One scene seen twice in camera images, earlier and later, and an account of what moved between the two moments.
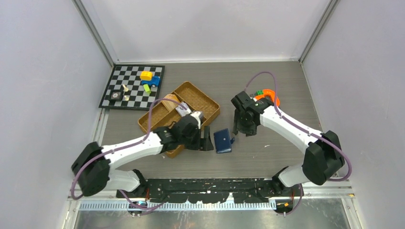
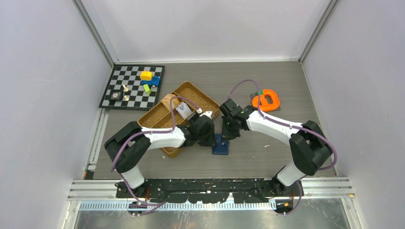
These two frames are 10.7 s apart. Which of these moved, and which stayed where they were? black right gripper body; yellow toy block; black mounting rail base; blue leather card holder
Moved: black right gripper body
Stayed: black mounting rail base; blue leather card holder; yellow toy block
